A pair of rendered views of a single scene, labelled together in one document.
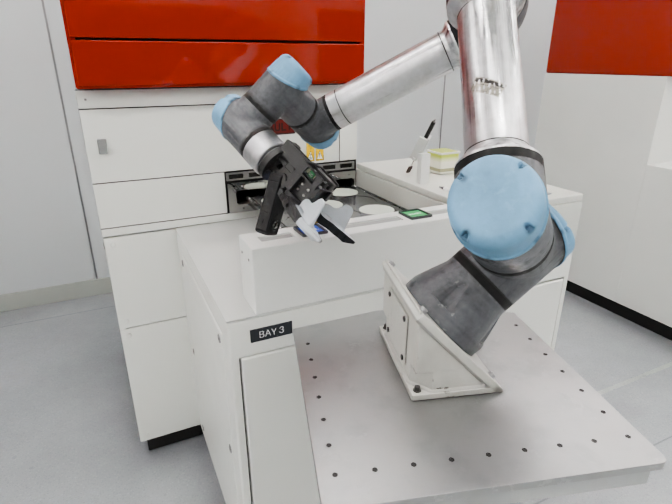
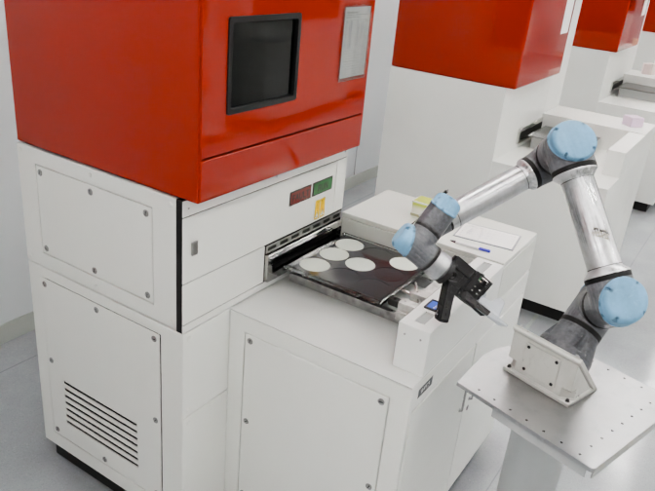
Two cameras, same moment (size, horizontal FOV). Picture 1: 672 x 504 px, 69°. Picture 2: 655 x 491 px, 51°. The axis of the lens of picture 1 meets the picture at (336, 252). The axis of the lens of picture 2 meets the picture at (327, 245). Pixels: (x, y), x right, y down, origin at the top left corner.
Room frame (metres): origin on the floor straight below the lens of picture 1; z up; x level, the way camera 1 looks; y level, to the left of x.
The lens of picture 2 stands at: (-0.29, 1.25, 1.88)
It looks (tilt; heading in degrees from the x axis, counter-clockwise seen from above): 24 degrees down; 327
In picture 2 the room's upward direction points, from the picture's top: 6 degrees clockwise
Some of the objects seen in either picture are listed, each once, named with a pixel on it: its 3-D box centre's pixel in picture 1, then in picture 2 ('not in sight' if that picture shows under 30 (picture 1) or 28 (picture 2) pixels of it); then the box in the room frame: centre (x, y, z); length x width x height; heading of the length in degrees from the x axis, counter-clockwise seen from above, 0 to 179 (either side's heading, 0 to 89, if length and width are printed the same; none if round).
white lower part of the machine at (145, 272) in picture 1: (226, 292); (191, 352); (1.80, 0.45, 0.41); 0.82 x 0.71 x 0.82; 116
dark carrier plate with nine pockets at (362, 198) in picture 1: (325, 205); (360, 264); (1.37, 0.03, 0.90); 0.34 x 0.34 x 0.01; 26
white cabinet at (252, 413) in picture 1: (363, 360); (381, 388); (1.31, -0.09, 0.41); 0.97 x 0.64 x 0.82; 116
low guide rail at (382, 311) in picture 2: not in sight; (355, 300); (1.27, 0.11, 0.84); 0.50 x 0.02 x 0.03; 26
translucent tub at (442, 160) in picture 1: (442, 161); (424, 208); (1.51, -0.33, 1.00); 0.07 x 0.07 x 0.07; 26
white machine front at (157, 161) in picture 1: (237, 155); (272, 227); (1.49, 0.30, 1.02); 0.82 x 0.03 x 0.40; 116
